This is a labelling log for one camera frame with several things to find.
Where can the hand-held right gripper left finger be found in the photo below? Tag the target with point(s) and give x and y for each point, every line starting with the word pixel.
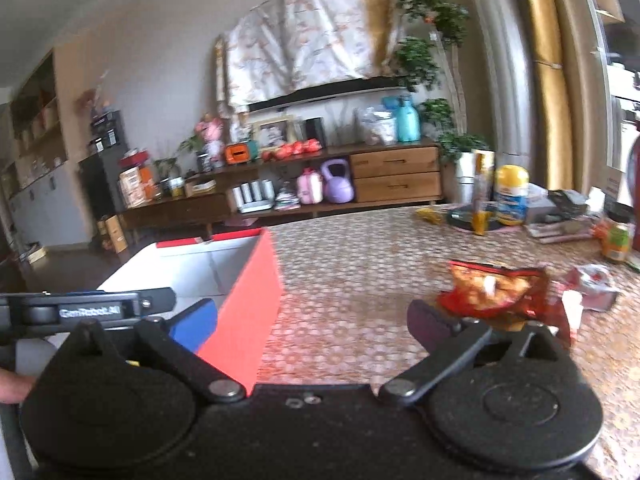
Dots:
pixel 196 324

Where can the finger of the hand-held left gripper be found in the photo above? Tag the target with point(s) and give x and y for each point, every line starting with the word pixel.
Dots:
pixel 155 302

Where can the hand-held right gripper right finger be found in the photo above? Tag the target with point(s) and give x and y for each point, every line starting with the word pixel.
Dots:
pixel 429 321

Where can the red shoe box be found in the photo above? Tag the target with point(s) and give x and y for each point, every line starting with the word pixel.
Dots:
pixel 245 310

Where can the red chip bag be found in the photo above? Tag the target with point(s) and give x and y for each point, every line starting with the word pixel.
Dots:
pixel 490 290

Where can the small white red packet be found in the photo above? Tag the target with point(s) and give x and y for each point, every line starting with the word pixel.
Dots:
pixel 595 285

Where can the person's left hand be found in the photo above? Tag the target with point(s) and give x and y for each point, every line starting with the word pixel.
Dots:
pixel 15 386

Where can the brown paper bag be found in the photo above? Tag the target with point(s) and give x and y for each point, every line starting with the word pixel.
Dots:
pixel 114 234

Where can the black round tray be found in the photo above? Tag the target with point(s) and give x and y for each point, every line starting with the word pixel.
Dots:
pixel 460 220

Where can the yellow candy wrapper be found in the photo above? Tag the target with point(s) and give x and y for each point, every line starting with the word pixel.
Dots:
pixel 430 215

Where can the orange white food boxes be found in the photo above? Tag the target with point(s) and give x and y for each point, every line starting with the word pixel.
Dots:
pixel 135 185

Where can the black low fridge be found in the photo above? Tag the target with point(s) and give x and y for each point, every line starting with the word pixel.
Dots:
pixel 97 195

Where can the yellow flat box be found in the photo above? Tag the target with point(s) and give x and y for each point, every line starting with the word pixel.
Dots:
pixel 200 187

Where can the wooden TV cabinet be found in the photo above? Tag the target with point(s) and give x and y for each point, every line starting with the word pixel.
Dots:
pixel 395 175

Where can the yellow-lid white bottle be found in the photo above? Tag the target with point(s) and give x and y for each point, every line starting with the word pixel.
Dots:
pixel 511 195

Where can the stack of small books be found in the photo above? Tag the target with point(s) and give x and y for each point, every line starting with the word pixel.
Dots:
pixel 286 199

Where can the small vase plant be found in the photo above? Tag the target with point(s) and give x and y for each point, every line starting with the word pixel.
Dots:
pixel 197 152

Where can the rolled white papers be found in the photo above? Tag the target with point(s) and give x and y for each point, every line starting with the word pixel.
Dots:
pixel 560 232

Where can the white flat box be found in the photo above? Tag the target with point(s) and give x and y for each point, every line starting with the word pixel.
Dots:
pixel 537 205

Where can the purple kettlebell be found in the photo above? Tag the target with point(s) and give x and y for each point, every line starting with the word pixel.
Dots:
pixel 338 187

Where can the pink plush toy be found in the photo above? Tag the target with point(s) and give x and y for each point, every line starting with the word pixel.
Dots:
pixel 211 137

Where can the black coffee machine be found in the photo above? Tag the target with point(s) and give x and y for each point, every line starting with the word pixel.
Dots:
pixel 106 132

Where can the black flat box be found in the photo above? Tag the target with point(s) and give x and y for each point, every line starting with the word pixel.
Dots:
pixel 567 202

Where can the plain red apple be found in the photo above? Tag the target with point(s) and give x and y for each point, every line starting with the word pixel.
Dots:
pixel 267 155

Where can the red wrapped apple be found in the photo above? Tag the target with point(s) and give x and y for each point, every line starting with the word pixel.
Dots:
pixel 298 148
pixel 313 145
pixel 283 151

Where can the clear plastic bag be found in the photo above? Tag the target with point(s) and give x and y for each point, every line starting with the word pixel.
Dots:
pixel 377 127

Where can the teal jug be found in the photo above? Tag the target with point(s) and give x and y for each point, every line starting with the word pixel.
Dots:
pixel 406 120

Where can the black-lid jar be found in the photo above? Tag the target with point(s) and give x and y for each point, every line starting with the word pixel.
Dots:
pixel 616 237

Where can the dried flower bouquet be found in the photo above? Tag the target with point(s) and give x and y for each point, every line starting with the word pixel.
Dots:
pixel 95 95

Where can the black television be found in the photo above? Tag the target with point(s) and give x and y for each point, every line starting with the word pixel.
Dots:
pixel 320 92

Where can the standing air conditioner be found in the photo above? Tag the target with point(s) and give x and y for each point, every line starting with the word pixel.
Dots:
pixel 505 70

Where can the potted green tree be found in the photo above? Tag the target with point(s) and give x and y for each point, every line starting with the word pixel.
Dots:
pixel 425 55

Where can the yellow curtain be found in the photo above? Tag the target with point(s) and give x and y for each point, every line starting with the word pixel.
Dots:
pixel 547 60

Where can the cloth-covered television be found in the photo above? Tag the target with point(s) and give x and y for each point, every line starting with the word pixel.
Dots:
pixel 310 40

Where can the wall shelf unit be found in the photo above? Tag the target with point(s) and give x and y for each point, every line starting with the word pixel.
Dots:
pixel 35 160

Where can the photo frame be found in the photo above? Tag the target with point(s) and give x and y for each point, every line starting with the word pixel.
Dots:
pixel 272 134

